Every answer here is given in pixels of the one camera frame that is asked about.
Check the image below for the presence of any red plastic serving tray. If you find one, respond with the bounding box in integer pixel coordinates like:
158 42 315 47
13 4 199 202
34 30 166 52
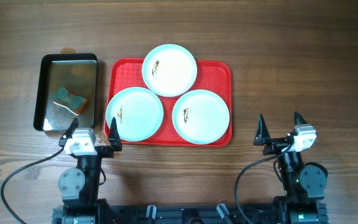
107 58 232 147

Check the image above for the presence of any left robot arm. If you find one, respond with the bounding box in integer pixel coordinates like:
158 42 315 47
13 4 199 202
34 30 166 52
52 118 122 224

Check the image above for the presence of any black water tray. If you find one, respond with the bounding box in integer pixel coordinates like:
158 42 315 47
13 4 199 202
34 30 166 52
33 53 98 131

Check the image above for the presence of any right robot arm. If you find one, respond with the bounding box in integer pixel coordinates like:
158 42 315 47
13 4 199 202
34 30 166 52
254 111 328 224

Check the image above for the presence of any white plate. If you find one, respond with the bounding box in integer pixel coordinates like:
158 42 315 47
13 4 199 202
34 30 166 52
106 87 164 142
172 90 230 144
141 44 198 97

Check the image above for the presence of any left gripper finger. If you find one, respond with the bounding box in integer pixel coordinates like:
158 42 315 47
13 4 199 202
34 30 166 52
58 118 79 147
108 117 122 151

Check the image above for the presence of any green and orange sponge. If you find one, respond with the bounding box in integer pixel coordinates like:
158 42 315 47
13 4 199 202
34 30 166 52
53 87 88 115

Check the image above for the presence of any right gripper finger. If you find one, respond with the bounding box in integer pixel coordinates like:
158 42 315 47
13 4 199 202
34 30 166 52
294 111 307 126
253 114 271 146

